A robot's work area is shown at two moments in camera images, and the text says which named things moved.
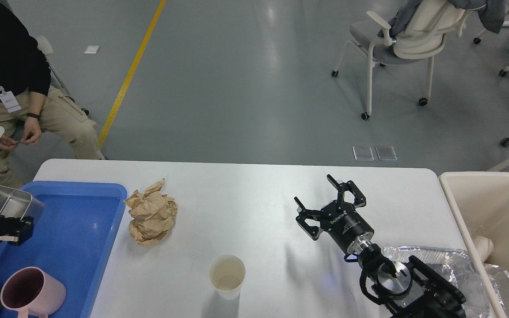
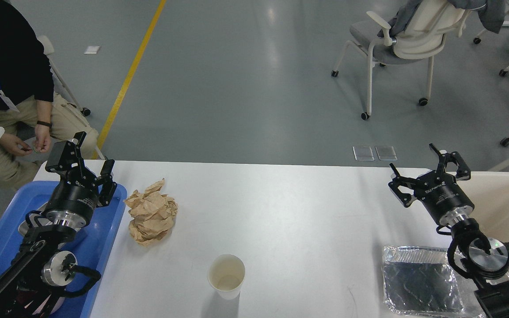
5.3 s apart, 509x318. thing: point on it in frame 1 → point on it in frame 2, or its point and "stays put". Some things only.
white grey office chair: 431,23 stays put
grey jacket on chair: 491,13 stays put
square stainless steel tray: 0,200 → 40,217
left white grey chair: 46,47 stays put
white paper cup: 226,274 stays put
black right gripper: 339,217 → 438,190
